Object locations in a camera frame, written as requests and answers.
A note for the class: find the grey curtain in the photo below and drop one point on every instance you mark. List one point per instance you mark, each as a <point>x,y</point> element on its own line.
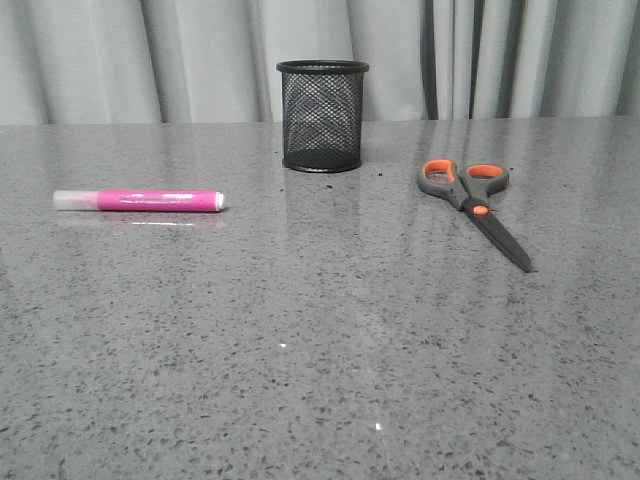
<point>83,62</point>

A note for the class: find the black mesh pen holder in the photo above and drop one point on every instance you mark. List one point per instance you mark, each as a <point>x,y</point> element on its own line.
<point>322,105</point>

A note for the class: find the grey orange scissors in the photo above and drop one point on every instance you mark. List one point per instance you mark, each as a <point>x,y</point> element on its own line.
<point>468,190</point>

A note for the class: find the pink marker pen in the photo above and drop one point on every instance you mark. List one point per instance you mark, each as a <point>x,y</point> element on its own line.
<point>207,201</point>

